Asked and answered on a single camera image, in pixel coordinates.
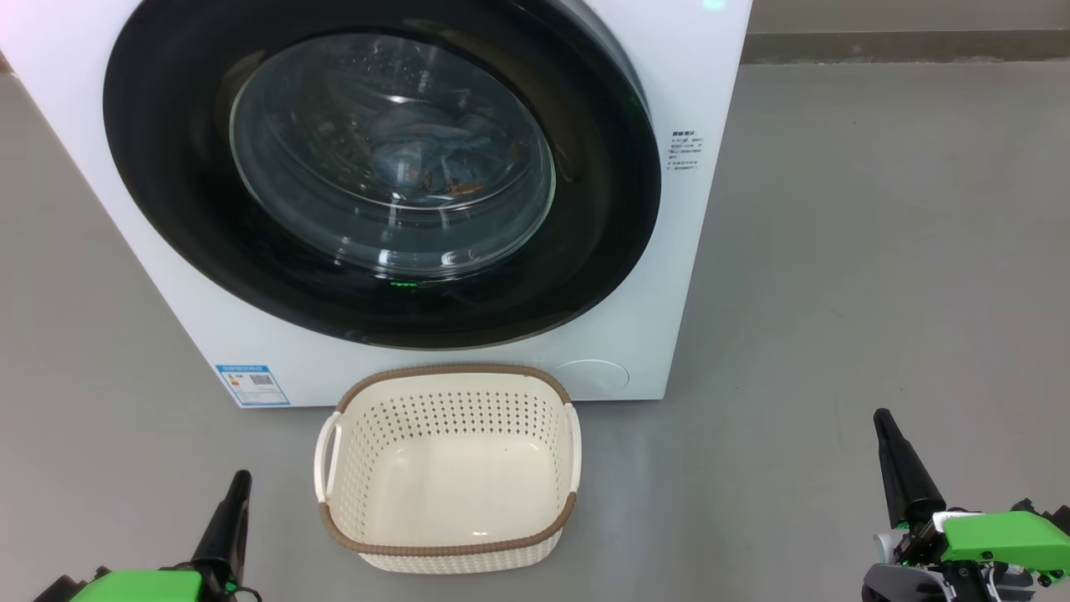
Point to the round white filter cover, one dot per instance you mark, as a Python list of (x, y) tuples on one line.
[(592, 378)]

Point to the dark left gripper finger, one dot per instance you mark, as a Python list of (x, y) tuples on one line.
[(224, 535)]

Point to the blue energy label sticker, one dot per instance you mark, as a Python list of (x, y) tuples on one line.
[(252, 385)]

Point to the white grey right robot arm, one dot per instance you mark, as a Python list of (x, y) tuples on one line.
[(903, 585)]

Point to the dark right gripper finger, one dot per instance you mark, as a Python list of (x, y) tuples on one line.
[(907, 487)]

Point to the stainless steel washing machine drum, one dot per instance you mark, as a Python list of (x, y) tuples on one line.
[(318, 100)]

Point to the cream perforated laundry basket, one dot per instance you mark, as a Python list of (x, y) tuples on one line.
[(451, 556)]

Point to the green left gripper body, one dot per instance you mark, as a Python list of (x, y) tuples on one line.
[(138, 587)]

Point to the white front-load washing machine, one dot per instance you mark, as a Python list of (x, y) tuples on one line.
[(125, 276)]

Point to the blue cartoon print garment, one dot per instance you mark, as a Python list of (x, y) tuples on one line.
[(481, 146), (401, 155)]

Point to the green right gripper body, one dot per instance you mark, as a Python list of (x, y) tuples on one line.
[(1003, 537)]

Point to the black round glass washer door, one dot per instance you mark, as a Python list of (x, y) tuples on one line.
[(167, 167)]

